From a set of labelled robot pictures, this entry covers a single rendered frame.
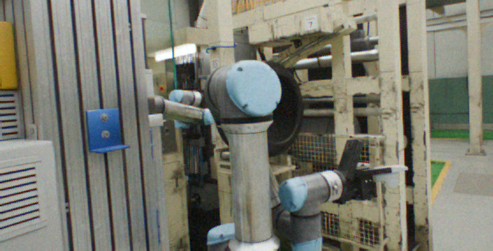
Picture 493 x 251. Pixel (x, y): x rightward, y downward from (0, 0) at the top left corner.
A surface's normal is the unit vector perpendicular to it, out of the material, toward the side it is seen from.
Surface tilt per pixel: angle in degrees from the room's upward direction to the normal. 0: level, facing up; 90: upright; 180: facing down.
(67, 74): 90
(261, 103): 82
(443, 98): 90
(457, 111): 90
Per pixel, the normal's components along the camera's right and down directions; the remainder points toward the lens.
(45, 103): 0.81, -0.02
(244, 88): 0.46, -0.11
